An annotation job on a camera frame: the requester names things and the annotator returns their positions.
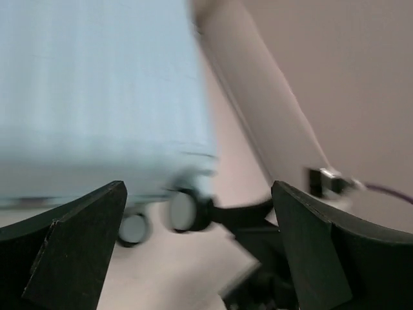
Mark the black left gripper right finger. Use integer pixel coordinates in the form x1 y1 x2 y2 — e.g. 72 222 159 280
272 181 412 309

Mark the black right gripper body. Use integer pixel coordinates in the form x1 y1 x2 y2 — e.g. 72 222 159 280
220 222 299 309

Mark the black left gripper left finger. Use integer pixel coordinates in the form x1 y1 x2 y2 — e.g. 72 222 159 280
1 181 127 310

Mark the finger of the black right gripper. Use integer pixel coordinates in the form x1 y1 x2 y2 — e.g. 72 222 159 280
209 198 274 231

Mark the light blue hard suitcase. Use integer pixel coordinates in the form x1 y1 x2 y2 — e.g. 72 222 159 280
1 1 217 247

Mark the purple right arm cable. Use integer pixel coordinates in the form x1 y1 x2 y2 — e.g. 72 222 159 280
363 182 413 205

